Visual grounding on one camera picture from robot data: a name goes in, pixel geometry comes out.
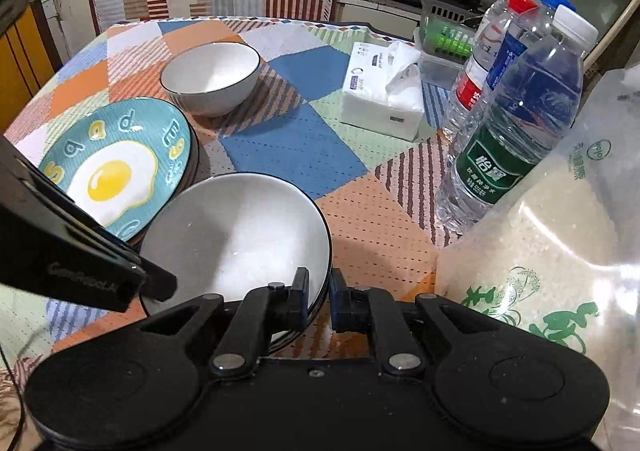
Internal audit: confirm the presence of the green plastic basket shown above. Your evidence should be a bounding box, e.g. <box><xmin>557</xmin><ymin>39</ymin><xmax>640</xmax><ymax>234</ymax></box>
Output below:
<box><xmin>419</xmin><ymin>0</ymin><xmax>483</xmax><ymax>57</ymax></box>

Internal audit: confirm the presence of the wooden chair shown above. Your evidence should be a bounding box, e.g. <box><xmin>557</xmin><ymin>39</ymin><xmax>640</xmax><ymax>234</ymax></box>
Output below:
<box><xmin>0</xmin><ymin>1</ymin><xmax>57</xmax><ymax>132</ymax></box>

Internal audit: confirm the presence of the white tissue pack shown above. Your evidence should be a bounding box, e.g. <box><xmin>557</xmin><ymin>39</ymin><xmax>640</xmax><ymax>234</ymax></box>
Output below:
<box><xmin>340</xmin><ymin>41</ymin><xmax>425</xmax><ymax>141</ymax></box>

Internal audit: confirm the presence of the white kitchen cabinet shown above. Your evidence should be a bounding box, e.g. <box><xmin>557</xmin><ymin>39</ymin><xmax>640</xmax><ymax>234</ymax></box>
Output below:
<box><xmin>335</xmin><ymin>0</ymin><xmax>426</xmax><ymax>24</ymax></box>

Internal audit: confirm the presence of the green label water bottle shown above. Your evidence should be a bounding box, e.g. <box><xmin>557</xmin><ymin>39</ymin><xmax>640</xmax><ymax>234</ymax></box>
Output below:
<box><xmin>434</xmin><ymin>5</ymin><xmax>599</xmax><ymax>234</ymax></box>

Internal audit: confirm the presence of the blue label water bottle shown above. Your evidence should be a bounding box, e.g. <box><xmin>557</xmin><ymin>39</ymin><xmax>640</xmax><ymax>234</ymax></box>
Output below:
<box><xmin>485</xmin><ymin>0</ymin><xmax>576</xmax><ymax>92</ymax></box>

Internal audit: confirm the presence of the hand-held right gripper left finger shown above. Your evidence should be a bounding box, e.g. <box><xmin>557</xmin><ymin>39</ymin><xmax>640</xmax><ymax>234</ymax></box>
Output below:
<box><xmin>132</xmin><ymin>267</ymin><xmax>311</xmax><ymax>377</ymax></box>

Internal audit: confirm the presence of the clear bag of rice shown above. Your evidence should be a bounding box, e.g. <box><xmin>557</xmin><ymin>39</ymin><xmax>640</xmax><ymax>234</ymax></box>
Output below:
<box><xmin>435</xmin><ymin>68</ymin><xmax>640</xmax><ymax>451</ymax></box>

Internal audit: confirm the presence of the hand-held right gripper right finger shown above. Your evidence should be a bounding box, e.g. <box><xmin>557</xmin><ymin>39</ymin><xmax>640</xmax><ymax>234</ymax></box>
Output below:
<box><xmin>330</xmin><ymin>267</ymin><xmax>506</xmax><ymax>377</ymax></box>

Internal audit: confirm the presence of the checkered patchwork tablecloth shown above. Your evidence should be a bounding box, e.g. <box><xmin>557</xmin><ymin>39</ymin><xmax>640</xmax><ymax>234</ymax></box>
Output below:
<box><xmin>0</xmin><ymin>16</ymin><xmax>481</xmax><ymax>382</ymax></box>

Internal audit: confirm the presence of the white bowl dark rim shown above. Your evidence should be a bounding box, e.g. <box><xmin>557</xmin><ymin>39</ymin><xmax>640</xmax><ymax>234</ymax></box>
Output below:
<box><xmin>267</xmin><ymin>231</ymin><xmax>335</xmax><ymax>353</ymax></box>
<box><xmin>140</xmin><ymin>172</ymin><xmax>331</xmax><ymax>332</ymax></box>
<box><xmin>160</xmin><ymin>42</ymin><xmax>262</xmax><ymax>118</ymax></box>

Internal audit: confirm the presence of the blue fried egg plate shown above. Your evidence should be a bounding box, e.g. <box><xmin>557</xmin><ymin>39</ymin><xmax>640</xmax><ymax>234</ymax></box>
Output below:
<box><xmin>37</xmin><ymin>98</ymin><xmax>193</xmax><ymax>242</ymax></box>

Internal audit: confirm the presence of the red label water bottle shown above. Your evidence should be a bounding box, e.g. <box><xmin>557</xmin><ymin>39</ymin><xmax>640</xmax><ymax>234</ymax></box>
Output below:
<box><xmin>442</xmin><ymin>0</ymin><xmax>538</xmax><ymax>142</ymax></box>

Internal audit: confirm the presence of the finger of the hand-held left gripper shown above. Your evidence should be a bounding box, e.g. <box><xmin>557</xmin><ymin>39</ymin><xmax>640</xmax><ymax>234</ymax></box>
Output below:
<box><xmin>0</xmin><ymin>191</ymin><xmax>146</xmax><ymax>313</ymax></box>
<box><xmin>0</xmin><ymin>136</ymin><xmax>178</xmax><ymax>302</ymax></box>

